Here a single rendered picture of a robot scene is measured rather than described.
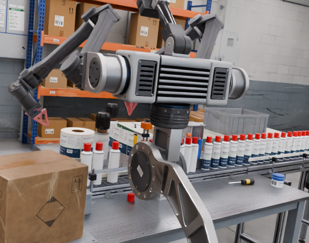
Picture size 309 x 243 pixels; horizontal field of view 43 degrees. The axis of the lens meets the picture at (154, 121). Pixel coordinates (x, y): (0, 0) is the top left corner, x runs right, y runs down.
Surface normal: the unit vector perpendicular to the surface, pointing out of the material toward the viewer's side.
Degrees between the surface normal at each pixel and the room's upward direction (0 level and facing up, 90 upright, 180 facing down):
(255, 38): 90
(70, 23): 90
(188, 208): 90
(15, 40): 90
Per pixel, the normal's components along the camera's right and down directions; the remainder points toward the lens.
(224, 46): 0.51, 0.20
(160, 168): -0.85, 0.00
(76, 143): 0.18, 0.18
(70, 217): 0.74, 0.19
